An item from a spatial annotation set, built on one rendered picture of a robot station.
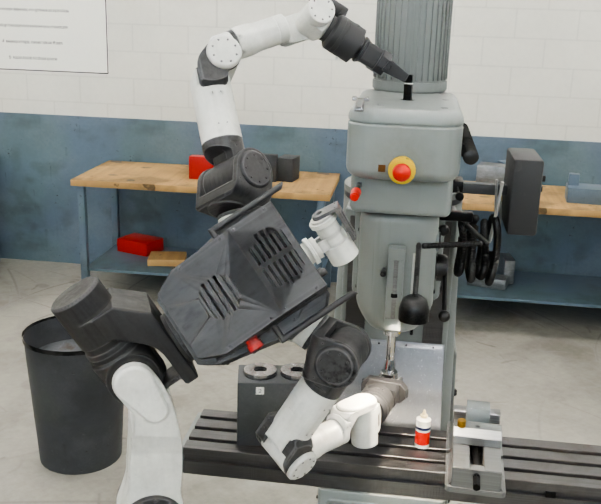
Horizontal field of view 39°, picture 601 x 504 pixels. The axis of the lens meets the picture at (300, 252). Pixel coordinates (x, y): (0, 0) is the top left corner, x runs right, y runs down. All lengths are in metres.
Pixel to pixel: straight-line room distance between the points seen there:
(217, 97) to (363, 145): 0.34
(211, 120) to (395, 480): 1.07
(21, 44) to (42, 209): 1.29
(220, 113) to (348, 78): 4.52
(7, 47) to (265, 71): 2.01
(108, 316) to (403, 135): 0.74
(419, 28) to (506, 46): 4.10
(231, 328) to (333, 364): 0.22
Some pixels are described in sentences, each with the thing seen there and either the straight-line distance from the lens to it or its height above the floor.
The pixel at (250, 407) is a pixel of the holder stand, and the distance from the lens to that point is 2.30.
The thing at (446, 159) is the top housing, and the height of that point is 1.79.
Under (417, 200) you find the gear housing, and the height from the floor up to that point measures 1.67.
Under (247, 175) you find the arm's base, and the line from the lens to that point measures 1.75.
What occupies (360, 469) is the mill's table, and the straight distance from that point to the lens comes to 2.30.
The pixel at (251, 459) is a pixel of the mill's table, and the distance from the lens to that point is 2.33.
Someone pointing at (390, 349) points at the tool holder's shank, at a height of 1.24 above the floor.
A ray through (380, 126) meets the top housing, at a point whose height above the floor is 1.85.
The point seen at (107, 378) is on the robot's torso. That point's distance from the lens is 1.77.
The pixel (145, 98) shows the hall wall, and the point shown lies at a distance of 6.65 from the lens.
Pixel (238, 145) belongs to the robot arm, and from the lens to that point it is 1.84.
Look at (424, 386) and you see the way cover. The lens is 2.65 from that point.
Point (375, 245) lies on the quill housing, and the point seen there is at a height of 1.54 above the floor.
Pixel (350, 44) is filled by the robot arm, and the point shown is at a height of 2.02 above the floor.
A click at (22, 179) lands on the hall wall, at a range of 7.13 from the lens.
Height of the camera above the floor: 2.11
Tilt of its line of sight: 17 degrees down
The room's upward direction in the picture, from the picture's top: 2 degrees clockwise
